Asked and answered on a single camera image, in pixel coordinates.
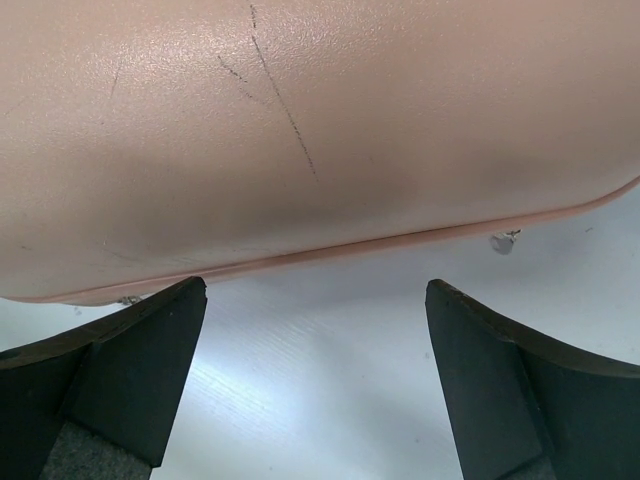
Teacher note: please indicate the pink suitcase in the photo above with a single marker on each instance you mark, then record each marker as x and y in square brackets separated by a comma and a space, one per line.
[143, 142]

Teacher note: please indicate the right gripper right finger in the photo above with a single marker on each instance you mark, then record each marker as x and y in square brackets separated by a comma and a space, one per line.
[523, 405]

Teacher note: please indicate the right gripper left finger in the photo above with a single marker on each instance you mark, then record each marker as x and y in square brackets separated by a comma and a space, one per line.
[99, 401]

